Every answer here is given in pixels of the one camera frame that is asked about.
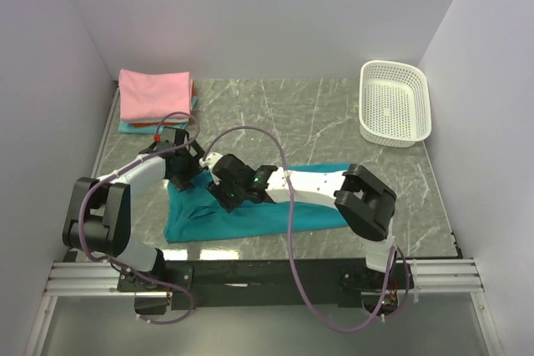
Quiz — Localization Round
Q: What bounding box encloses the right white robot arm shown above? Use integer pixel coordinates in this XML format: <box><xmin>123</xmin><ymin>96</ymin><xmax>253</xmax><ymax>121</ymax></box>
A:
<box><xmin>199</xmin><ymin>152</ymin><xmax>397</xmax><ymax>288</ymax></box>

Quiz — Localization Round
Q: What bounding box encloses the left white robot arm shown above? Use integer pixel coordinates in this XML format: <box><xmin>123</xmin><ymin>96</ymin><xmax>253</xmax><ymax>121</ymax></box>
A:
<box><xmin>62</xmin><ymin>127</ymin><xmax>204</xmax><ymax>291</ymax></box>

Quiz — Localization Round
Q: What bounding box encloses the pink folded t-shirt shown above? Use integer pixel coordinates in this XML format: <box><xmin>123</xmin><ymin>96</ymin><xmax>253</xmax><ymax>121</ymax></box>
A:
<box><xmin>118</xmin><ymin>69</ymin><xmax>194</xmax><ymax>123</ymax></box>

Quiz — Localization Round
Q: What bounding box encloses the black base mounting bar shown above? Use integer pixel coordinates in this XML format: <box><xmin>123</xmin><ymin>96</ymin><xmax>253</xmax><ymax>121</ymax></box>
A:
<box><xmin>117</xmin><ymin>258</ymin><xmax>414</xmax><ymax>314</ymax></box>

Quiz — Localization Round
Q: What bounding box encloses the white perforated plastic basket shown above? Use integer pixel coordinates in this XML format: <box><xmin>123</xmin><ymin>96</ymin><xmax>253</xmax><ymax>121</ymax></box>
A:
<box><xmin>359</xmin><ymin>60</ymin><xmax>431</xmax><ymax>148</ymax></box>

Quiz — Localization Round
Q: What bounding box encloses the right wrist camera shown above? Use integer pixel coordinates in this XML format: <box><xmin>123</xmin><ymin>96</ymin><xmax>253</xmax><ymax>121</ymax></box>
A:
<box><xmin>199</xmin><ymin>152</ymin><xmax>223</xmax><ymax>170</ymax></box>

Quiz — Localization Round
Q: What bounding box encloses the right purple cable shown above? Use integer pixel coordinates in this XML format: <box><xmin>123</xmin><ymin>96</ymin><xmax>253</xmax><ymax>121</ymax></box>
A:
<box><xmin>205</xmin><ymin>125</ymin><xmax>412</xmax><ymax>334</ymax></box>

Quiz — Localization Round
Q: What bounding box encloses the purple cable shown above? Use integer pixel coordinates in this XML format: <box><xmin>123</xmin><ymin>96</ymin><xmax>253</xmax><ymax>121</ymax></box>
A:
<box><xmin>205</xmin><ymin>125</ymin><xmax>412</xmax><ymax>334</ymax></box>
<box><xmin>78</xmin><ymin>111</ymin><xmax>201</xmax><ymax>326</ymax></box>

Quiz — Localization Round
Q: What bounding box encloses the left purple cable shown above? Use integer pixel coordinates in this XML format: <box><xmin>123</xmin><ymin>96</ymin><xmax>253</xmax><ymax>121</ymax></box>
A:
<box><xmin>78</xmin><ymin>111</ymin><xmax>201</xmax><ymax>326</ymax></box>

